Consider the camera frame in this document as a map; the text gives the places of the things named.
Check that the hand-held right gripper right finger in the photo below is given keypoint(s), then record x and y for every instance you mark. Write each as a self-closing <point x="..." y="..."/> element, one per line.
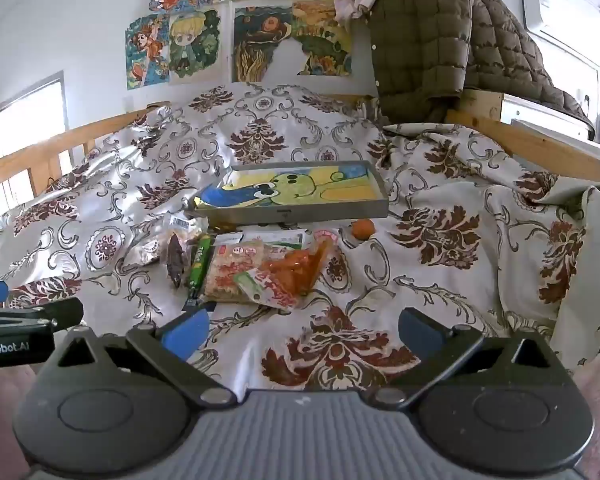
<point x="420" y="331"/>

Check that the beige snack packet red print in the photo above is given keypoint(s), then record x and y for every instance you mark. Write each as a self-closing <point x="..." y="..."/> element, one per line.
<point x="225" y="272"/>

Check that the dark brown snack packet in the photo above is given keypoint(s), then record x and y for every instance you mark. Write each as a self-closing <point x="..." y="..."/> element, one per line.
<point x="174" y="260"/>

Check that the group of wall posters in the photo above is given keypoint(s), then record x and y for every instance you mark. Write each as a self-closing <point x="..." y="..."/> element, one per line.
<point x="195" y="45"/>

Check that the orange snack packet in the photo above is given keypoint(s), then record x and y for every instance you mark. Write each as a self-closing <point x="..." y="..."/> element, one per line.
<point x="290" y="267"/>

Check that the wooden bed frame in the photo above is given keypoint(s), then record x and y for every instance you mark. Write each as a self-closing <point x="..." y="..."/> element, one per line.
<point x="530" y="145"/>

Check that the clear silver snack packet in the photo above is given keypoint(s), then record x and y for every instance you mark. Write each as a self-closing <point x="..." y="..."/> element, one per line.
<point x="182" y="222"/>

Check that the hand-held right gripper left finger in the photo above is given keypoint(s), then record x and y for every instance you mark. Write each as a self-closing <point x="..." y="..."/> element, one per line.
<point x="185" y="334"/>

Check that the brown quilted down jacket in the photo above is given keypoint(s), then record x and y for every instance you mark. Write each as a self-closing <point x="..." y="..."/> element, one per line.
<point x="430" y="35"/>

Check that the grey tray with cartoon picture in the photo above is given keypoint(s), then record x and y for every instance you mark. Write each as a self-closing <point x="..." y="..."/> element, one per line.
<point x="300" y="187"/>

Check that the white shelf board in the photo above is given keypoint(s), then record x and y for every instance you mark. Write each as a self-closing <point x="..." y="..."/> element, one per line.
<point x="555" y="135"/>

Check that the mandarin orange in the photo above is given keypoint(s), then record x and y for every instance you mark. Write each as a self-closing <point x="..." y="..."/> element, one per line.
<point x="362" y="229"/>

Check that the green snack stick packet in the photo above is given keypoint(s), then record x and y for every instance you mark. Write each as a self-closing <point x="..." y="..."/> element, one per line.
<point x="200" y="262"/>

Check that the white air conditioner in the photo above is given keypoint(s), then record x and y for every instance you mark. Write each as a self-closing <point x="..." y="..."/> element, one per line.
<point x="545" y="10"/>

